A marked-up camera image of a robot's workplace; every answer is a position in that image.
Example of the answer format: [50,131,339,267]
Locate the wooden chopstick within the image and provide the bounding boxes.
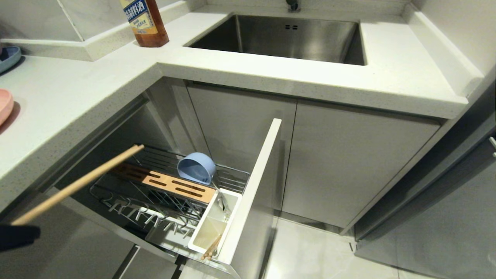
[11,144,144,225]
[13,145,145,226]

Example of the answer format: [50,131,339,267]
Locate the blue plate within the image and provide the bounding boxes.
[0,46,22,74]

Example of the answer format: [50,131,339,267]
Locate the grey cabinet door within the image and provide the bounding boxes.
[187,83,298,217]
[281,100,443,230]

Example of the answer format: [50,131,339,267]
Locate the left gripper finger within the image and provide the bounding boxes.
[0,225,41,252]

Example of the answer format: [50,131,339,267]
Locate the stainless steel sink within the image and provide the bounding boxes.
[185,13,368,66]

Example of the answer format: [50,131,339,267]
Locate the pink plate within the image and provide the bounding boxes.
[0,88,15,127]

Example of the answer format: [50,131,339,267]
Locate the slotted bamboo knife holder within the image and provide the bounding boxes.
[112,162,217,204]

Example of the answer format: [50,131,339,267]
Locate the grey lower drawer front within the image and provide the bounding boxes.
[115,244,183,279]

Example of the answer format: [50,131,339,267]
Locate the blue bowl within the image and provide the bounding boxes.
[177,152,217,186]

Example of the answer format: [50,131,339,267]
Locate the metal wire dish rack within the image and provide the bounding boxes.
[90,145,251,238]

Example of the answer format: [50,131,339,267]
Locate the white cutlery holder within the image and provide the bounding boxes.
[188,188,243,257]

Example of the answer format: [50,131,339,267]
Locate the dark grey appliance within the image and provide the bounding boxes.
[353,77,496,279]

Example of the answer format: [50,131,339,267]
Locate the metal utensil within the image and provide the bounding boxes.
[217,193,233,218]

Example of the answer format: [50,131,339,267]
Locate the brown sauce bottle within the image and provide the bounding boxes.
[119,0,170,48]

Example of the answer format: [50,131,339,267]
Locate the wooden chopsticks in holder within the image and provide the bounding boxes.
[200,234,222,261]

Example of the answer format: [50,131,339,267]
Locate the white pull-out drawer front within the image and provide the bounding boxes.
[216,118,282,266]

